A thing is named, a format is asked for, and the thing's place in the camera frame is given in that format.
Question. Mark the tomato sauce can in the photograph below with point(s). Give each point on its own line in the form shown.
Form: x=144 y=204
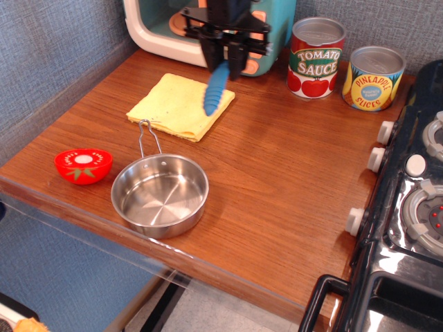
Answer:
x=315 y=53

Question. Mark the white upper stove knob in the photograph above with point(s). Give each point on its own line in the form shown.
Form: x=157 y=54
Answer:
x=385 y=132

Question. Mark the red toy tomato half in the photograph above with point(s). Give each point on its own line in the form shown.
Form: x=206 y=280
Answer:
x=83 y=166

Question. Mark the pineapple slices can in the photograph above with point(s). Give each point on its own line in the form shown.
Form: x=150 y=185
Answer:
x=373 y=77

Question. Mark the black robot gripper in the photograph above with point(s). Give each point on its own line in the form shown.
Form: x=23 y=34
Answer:
x=227 y=24

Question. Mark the white middle stove knob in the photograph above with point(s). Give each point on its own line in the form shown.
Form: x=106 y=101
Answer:
x=375 y=159

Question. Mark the orange object bottom left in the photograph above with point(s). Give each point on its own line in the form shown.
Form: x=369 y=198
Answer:
x=30 y=325

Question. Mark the yellow folded rag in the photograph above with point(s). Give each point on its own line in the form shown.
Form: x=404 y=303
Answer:
x=175 y=105

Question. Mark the white lower stove knob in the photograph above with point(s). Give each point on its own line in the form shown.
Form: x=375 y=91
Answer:
x=354 y=220

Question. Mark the teal toy microwave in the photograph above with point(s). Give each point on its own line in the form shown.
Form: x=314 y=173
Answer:
x=158 y=27

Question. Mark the white stove knob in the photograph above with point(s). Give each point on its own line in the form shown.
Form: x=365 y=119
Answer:
x=385 y=132
x=375 y=159
x=354 y=220

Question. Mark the blue handled metal fork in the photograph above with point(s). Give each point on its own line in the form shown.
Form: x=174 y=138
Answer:
x=215 y=88

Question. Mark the small steel pan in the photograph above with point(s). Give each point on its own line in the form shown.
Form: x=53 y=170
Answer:
x=160 y=195

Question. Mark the black toy stove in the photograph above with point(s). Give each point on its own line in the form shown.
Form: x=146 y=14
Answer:
x=396 y=266

